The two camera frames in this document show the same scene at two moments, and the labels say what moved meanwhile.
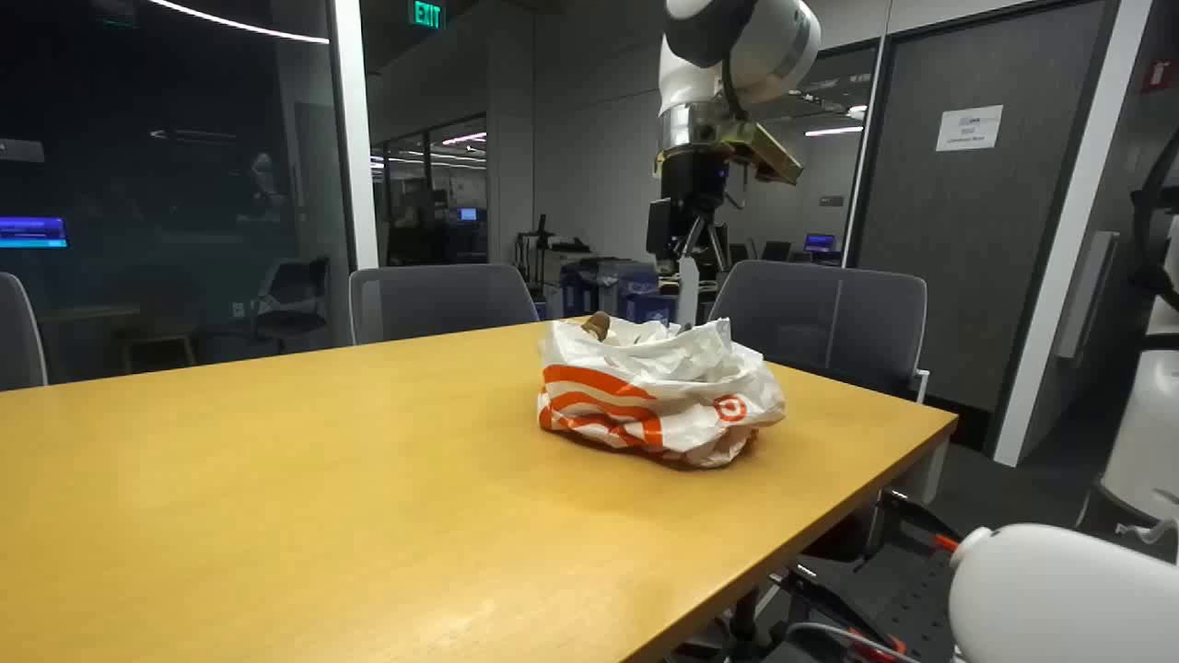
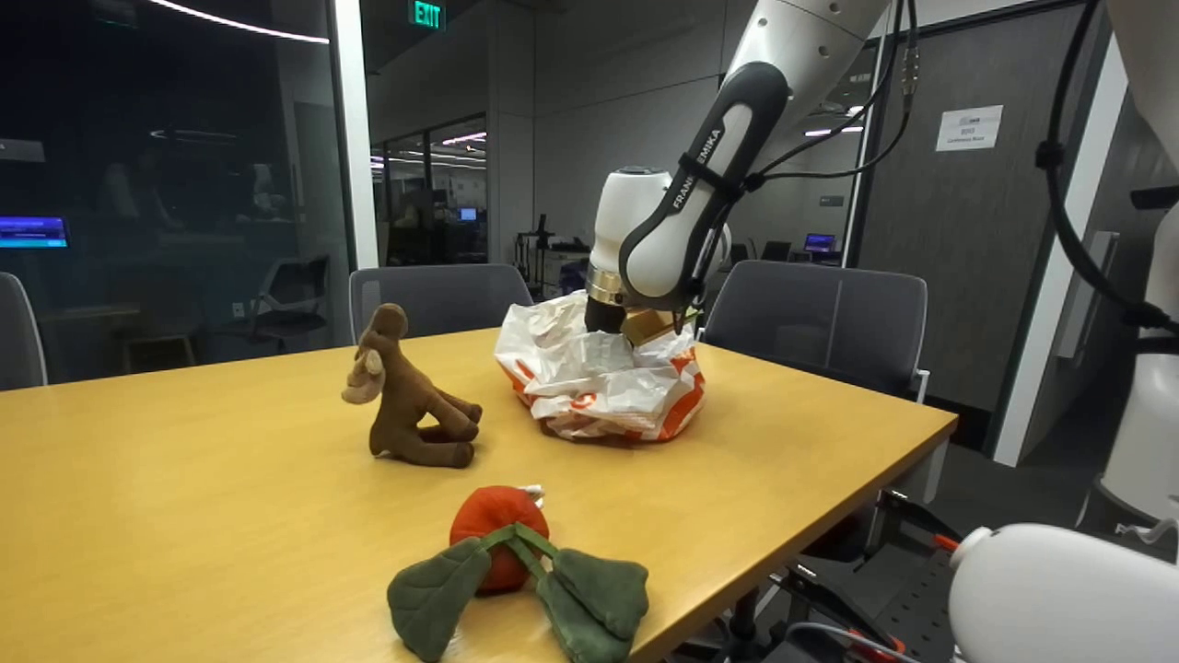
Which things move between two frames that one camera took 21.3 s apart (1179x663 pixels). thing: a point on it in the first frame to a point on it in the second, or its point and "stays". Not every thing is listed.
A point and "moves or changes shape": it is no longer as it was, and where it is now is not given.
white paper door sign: (969, 128) stays
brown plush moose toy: (599, 324) moves or changes shape
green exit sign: (426, 11) stays
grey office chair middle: (431, 299) stays
